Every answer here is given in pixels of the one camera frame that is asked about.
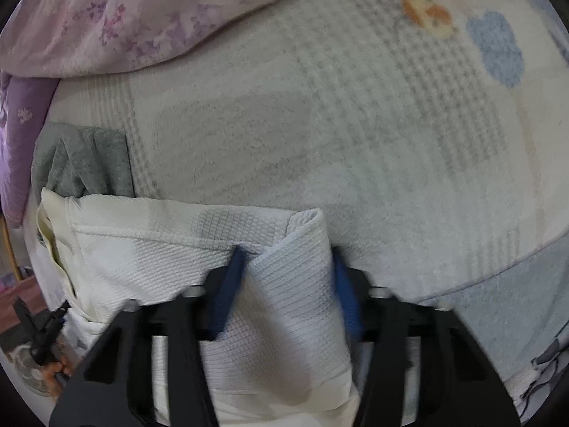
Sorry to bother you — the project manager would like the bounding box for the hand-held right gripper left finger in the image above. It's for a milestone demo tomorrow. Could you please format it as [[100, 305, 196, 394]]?
[[49, 247, 247, 427]]

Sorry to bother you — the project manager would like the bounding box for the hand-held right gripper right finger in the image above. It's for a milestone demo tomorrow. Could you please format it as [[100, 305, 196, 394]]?
[[333, 247, 522, 427]]

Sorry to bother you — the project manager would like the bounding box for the cream white sweatshirt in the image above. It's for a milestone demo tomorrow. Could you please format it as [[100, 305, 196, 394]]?
[[36, 187, 362, 427]]

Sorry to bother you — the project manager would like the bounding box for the grey hoodie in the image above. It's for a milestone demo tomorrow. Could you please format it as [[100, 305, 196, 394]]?
[[33, 123, 136, 199]]

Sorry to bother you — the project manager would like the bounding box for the pale floral bed sheet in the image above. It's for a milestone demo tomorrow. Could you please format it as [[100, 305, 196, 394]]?
[[27, 0, 569, 427]]

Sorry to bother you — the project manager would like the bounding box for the purple floral quilt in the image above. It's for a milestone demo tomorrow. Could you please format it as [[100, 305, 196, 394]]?
[[0, 0, 335, 228]]

